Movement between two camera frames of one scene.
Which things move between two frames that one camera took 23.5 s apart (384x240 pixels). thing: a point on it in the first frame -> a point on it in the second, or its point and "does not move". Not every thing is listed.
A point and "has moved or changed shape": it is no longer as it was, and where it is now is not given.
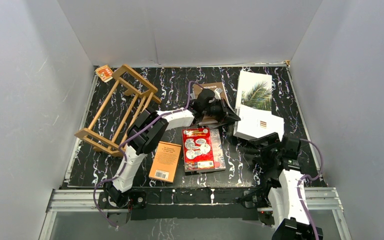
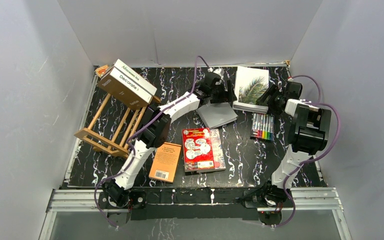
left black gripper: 224,112 -> 223,91
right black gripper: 273,140 -> 269,91
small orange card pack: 105,73 does not move
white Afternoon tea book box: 252,123 -> 135,77
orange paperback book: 165,163 does not move
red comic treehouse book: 197,149 does not move
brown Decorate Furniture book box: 219,91 has moved or changed shape
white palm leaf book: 254,90 has moved or changed shape
